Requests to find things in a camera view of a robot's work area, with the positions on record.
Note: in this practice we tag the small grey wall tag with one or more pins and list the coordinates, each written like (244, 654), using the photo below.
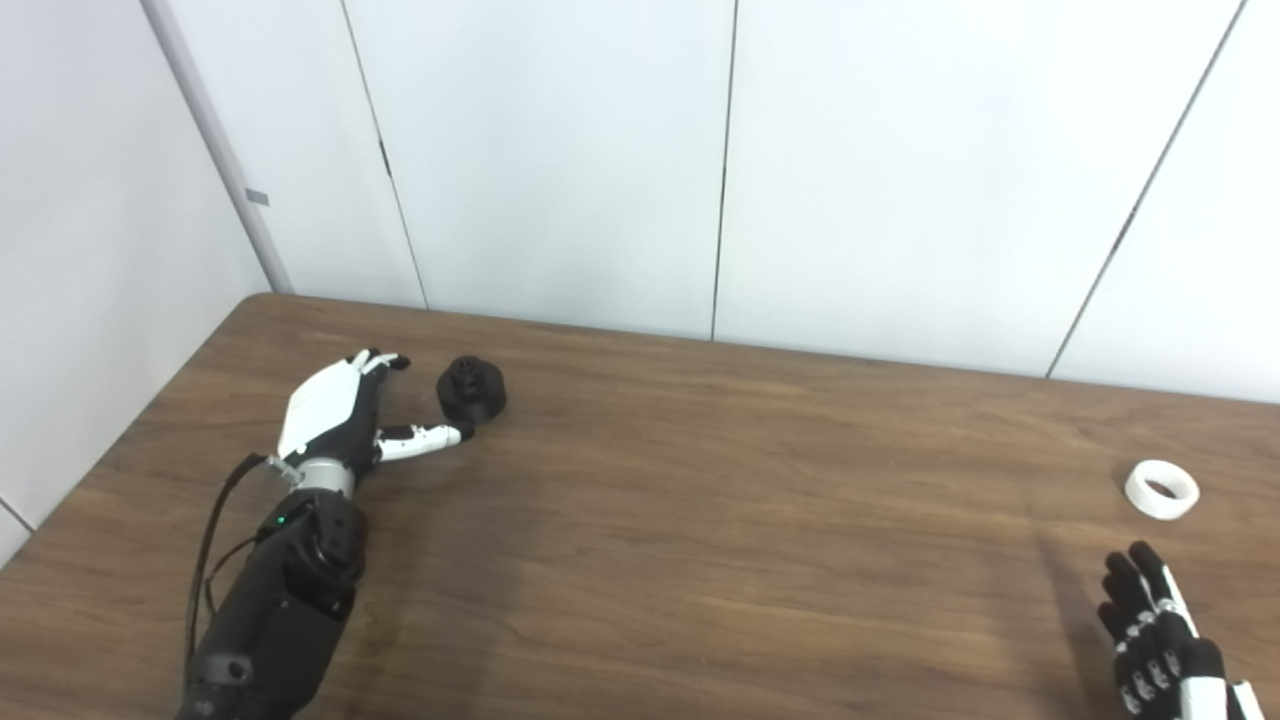
(258, 197)

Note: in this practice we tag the round black part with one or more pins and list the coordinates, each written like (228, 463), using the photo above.
(475, 392)

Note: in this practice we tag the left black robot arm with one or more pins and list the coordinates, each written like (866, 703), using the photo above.
(285, 610)

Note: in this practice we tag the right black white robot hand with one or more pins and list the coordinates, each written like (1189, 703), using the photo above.
(1170, 670)

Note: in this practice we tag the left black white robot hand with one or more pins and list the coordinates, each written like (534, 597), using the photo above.
(320, 410)

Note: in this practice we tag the grey wall corner trim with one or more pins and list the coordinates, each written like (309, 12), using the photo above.
(215, 140)

